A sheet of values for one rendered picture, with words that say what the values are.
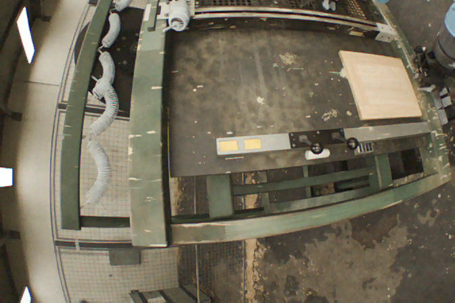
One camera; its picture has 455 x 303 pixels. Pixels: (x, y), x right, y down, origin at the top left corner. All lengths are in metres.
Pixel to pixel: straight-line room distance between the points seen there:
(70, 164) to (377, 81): 1.37
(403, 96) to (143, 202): 1.10
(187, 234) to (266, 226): 0.22
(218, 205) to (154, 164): 0.24
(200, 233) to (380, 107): 0.80
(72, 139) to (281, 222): 0.91
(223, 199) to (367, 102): 0.65
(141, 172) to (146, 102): 0.21
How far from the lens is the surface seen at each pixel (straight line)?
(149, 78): 0.74
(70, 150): 1.10
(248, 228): 0.66
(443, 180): 1.19
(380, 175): 0.97
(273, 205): 1.79
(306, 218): 0.70
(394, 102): 1.08
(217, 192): 0.74
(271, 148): 0.70
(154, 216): 0.62
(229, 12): 0.96
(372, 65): 1.11
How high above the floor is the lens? 2.07
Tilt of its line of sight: 34 degrees down
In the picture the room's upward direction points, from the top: 83 degrees counter-clockwise
